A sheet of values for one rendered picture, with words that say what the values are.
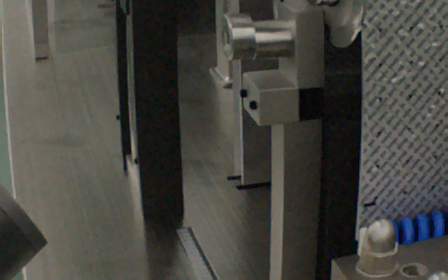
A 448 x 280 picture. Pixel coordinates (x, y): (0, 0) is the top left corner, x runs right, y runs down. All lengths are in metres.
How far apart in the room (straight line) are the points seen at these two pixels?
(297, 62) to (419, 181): 0.15
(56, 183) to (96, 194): 0.07
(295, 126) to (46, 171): 0.51
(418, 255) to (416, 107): 0.12
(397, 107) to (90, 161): 0.61
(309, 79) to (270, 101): 0.04
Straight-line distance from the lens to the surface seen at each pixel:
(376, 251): 0.73
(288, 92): 0.81
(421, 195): 0.82
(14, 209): 0.36
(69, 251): 1.06
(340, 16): 0.77
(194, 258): 1.03
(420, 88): 0.78
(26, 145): 1.36
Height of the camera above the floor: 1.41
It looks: 22 degrees down
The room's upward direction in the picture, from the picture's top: 2 degrees counter-clockwise
